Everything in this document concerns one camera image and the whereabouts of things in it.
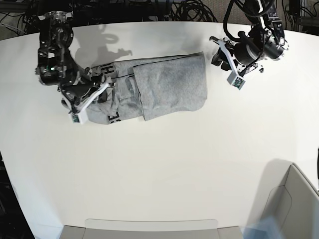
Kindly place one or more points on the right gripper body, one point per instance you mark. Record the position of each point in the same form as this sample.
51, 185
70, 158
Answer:
79, 94

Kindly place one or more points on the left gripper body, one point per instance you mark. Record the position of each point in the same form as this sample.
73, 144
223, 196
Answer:
244, 54

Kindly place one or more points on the grey T-shirt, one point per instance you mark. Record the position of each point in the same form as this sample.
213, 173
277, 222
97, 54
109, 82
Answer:
151, 88

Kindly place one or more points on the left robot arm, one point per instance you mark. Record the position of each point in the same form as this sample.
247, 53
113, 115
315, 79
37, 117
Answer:
266, 38

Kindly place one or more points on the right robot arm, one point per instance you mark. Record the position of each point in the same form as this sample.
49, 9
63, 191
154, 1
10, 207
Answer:
54, 57

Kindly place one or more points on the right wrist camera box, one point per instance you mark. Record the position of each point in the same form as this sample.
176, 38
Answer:
80, 117

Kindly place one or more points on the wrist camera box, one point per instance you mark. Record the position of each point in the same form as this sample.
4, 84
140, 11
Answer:
80, 117
236, 80

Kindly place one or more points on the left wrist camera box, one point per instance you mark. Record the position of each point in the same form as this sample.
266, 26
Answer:
236, 80

